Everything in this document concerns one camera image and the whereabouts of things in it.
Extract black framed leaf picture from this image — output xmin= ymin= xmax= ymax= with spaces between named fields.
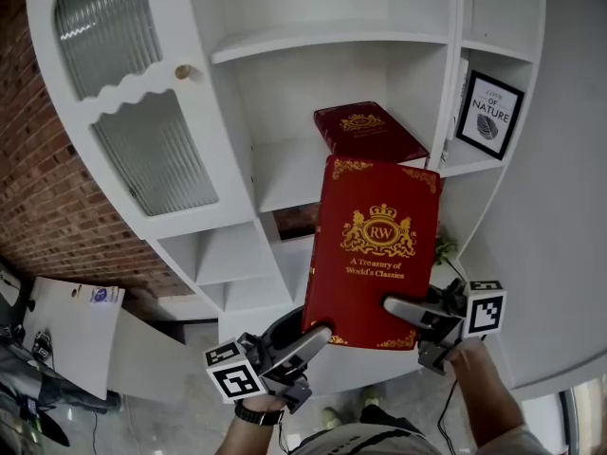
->
xmin=454 ymin=69 xmax=526 ymax=162

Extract artificial green plant sprig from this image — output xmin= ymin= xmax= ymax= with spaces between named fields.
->
xmin=433 ymin=227 xmax=469 ymax=283

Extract white shelf cabinet desk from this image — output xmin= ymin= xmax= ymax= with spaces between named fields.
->
xmin=26 ymin=0 xmax=547 ymax=395

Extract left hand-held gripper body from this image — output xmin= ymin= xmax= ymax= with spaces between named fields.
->
xmin=203 ymin=332 xmax=314 ymax=415

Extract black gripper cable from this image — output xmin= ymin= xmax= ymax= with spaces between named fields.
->
xmin=436 ymin=380 xmax=460 ymax=445

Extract red gold-print hardcover book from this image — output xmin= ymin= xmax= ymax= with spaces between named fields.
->
xmin=312 ymin=100 xmax=431 ymax=166
xmin=301 ymin=154 xmax=443 ymax=351

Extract person's right forearm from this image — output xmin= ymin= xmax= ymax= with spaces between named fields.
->
xmin=447 ymin=337 xmax=528 ymax=447

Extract person's dark shorts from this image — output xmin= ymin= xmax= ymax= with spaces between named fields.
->
xmin=359 ymin=402 xmax=429 ymax=434

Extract person's left forearm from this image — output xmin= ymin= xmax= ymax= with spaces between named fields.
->
xmin=221 ymin=422 xmax=286 ymax=455

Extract black wristband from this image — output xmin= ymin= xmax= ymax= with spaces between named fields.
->
xmin=233 ymin=399 xmax=286 ymax=428

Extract blue and white booklet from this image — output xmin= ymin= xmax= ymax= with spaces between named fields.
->
xmin=90 ymin=285 xmax=120 ymax=305

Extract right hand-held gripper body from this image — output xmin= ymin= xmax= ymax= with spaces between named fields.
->
xmin=416 ymin=280 xmax=507 ymax=377

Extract small white table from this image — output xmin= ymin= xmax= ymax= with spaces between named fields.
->
xmin=21 ymin=276 xmax=127 ymax=401

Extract white shelf cabinet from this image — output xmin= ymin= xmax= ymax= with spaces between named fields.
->
xmin=211 ymin=39 xmax=452 ymax=216

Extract white ribbed-glass cabinet door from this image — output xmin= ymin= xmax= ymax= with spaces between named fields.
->
xmin=26 ymin=0 xmax=257 ymax=242

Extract person's left hand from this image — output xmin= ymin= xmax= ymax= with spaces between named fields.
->
xmin=238 ymin=392 xmax=291 ymax=415

